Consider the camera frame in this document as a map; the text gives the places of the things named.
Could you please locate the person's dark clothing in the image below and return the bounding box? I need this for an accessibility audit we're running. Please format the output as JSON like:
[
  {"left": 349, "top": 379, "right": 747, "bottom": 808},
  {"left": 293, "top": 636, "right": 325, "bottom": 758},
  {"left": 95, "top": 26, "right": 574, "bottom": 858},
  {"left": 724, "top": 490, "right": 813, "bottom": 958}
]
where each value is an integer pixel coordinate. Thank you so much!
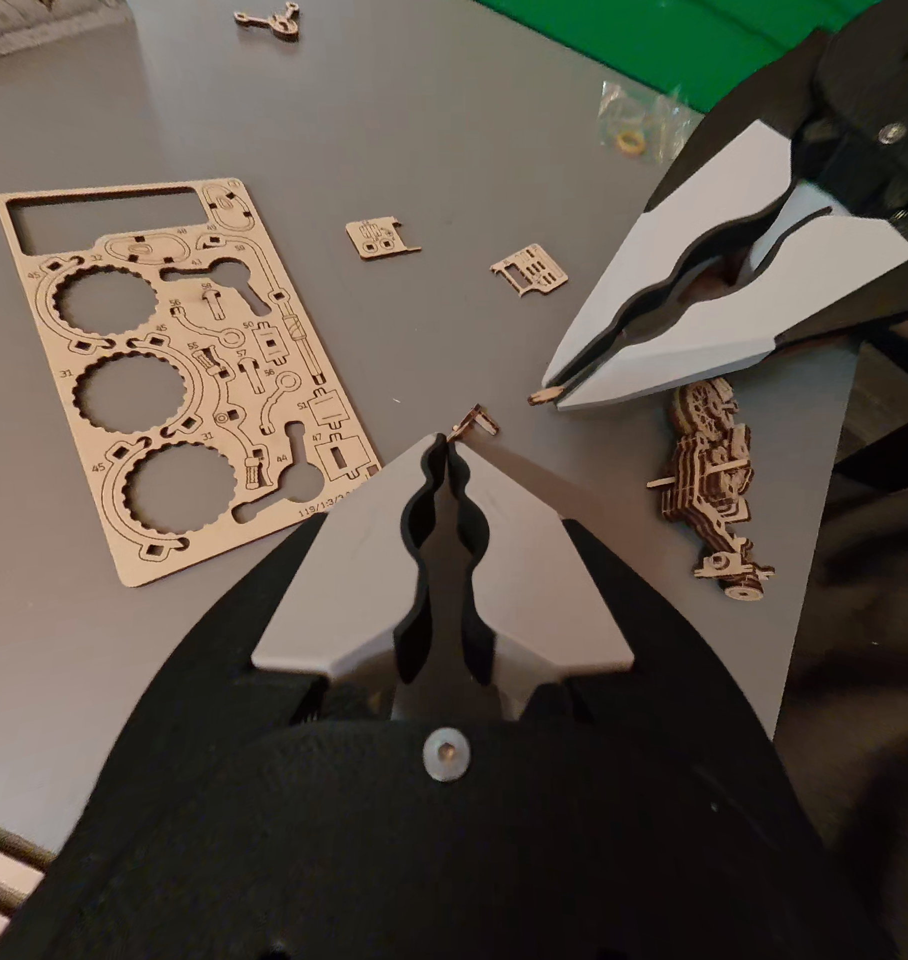
[{"left": 772, "top": 330, "right": 908, "bottom": 960}]

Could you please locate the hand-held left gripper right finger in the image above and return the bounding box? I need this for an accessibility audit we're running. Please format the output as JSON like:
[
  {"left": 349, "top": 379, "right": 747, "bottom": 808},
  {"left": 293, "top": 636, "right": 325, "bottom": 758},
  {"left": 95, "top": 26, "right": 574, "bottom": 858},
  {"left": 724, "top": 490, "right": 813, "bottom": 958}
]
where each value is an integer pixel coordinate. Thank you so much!
[{"left": 451, "top": 438, "right": 636, "bottom": 721}]

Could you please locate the clear plastic bag with rings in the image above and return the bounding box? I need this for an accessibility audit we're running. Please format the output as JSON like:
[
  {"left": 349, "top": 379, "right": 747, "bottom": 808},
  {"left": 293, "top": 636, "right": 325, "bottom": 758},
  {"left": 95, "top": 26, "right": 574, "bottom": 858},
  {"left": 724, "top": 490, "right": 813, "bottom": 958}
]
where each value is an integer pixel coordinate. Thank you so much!
[{"left": 597, "top": 78, "right": 703, "bottom": 163}]

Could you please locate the grey desk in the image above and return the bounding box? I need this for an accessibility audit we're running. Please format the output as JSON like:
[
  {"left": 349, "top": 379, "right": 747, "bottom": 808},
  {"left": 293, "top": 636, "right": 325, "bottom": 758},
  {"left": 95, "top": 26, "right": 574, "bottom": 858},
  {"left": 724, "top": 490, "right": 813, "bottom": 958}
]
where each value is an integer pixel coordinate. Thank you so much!
[{"left": 0, "top": 0, "right": 862, "bottom": 849}]

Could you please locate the assembled wooden puzzle model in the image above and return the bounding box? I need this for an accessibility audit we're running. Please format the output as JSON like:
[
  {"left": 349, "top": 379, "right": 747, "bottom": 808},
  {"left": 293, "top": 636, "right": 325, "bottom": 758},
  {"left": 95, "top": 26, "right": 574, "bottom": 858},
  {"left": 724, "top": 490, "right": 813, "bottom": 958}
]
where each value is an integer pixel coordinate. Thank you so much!
[{"left": 646, "top": 376, "right": 777, "bottom": 602}]

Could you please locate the square wooden puzzle piece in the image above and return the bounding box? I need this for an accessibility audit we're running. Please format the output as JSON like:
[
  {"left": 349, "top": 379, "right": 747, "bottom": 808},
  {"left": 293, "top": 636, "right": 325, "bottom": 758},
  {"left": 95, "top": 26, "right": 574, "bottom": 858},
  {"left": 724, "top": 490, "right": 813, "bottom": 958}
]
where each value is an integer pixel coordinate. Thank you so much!
[
  {"left": 344, "top": 215, "right": 424, "bottom": 263},
  {"left": 489, "top": 243, "right": 570, "bottom": 300}
]

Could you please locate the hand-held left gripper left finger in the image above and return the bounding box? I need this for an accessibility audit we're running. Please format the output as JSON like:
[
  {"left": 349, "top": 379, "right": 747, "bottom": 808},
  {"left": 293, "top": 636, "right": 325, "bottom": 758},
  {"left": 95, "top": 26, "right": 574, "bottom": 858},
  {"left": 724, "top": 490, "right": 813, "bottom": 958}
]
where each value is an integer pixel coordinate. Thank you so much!
[{"left": 251, "top": 432, "right": 451, "bottom": 721}]

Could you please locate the white paper with drawing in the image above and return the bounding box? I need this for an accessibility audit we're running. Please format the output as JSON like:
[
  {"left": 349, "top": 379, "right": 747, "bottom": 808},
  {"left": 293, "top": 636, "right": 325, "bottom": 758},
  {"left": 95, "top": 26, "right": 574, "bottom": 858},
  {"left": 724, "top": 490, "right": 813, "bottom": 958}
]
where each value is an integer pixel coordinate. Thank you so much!
[{"left": 0, "top": 0, "right": 130, "bottom": 70}]

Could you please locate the small angled wooden puzzle piece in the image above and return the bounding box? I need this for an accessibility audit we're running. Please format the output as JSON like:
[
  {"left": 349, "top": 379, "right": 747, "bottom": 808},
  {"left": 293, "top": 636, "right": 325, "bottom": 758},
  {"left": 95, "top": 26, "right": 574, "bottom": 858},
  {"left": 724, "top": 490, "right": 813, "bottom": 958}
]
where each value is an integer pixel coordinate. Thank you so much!
[{"left": 445, "top": 402, "right": 501, "bottom": 444}]

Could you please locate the green plastic bin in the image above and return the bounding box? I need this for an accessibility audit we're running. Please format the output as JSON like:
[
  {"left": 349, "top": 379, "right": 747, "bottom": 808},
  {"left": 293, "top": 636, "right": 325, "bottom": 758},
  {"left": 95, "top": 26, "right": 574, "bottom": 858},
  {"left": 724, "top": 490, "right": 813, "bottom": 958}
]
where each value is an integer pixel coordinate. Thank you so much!
[{"left": 491, "top": 0, "right": 875, "bottom": 115}]

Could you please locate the wooden puzzle sheet with cutouts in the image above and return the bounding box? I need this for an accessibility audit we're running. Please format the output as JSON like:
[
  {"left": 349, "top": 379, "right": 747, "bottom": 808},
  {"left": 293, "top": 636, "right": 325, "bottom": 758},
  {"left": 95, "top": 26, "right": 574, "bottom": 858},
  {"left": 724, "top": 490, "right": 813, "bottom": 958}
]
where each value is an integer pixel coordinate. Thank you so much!
[{"left": 0, "top": 177, "right": 385, "bottom": 588}]

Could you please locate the key-shaped wooden puzzle piece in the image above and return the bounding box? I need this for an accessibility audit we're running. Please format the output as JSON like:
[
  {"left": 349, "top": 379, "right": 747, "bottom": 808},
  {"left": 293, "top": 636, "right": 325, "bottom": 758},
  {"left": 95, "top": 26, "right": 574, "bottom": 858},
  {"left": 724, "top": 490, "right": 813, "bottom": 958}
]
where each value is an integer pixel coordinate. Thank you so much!
[{"left": 233, "top": 1, "right": 302, "bottom": 39}]

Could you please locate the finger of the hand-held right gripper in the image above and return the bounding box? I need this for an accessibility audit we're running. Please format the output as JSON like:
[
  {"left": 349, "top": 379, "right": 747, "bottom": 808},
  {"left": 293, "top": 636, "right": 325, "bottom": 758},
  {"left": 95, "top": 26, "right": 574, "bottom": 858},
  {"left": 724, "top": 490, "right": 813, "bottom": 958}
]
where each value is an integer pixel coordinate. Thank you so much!
[
  {"left": 556, "top": 183, "right": 908, "bottom": 413},
  {"left": 541, "top": 119, "right": 795, "bottom": 389}
]

